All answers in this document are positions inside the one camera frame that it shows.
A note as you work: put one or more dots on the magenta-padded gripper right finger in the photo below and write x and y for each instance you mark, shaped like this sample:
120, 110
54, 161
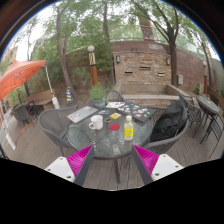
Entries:
165, 165

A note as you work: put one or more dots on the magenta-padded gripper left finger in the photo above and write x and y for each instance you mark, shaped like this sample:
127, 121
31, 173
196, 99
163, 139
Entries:
60, 166

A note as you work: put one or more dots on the clear bottle with yellow label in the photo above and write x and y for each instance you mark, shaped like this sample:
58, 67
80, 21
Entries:
128, 131

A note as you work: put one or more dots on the black jacket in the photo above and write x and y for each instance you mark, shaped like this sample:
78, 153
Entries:
168, 121

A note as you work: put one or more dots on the silver laptop with stickers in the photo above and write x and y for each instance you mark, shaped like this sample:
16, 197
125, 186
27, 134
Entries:
81, 114

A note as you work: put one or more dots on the white ceramic mug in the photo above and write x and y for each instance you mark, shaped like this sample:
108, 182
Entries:
97, 122

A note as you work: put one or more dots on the dark metal patio chair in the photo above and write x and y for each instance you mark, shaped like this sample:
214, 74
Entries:
215, 130
191, 111

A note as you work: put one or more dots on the flat round red coaster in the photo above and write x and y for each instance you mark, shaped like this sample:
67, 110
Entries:
114, 127

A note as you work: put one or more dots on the dark wicker chair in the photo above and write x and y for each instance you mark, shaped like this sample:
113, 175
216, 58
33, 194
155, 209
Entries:
21, 113

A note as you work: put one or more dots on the yellow square card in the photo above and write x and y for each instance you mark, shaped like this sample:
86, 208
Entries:
115, 116

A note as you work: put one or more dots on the blue sticker card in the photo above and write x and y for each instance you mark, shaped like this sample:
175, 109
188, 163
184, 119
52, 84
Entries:
104, 112

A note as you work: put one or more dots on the wooden bench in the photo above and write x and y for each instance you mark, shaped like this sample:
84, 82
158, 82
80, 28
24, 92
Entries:
38, 98

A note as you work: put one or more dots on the blue yellow striped cone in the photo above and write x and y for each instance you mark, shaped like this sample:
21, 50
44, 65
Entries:
69, 95

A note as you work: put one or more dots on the round dark patio table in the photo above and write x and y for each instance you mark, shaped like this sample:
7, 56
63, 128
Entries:
207, 103

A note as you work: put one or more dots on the white sticker sheet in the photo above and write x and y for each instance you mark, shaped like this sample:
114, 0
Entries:
115, 105

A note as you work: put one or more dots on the green plant in blue pot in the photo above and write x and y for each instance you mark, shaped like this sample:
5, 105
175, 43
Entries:
98, 95

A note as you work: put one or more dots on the orange canopy with pole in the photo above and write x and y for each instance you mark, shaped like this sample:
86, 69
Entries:
18, 76

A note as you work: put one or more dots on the dark trunk tree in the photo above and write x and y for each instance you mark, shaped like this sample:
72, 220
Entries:
173, 60

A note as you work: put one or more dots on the forked trunk tree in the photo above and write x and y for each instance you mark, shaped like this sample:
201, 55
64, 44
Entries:
61, 50

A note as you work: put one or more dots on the grey wall box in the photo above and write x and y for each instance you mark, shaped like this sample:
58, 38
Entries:
180, 79

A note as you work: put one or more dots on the wall lantern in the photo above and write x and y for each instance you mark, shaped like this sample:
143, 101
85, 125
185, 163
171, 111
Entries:
118, 59
168, 61

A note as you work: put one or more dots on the striped lamp post with globe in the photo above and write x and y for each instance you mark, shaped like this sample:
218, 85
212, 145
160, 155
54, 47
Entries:
93, 66

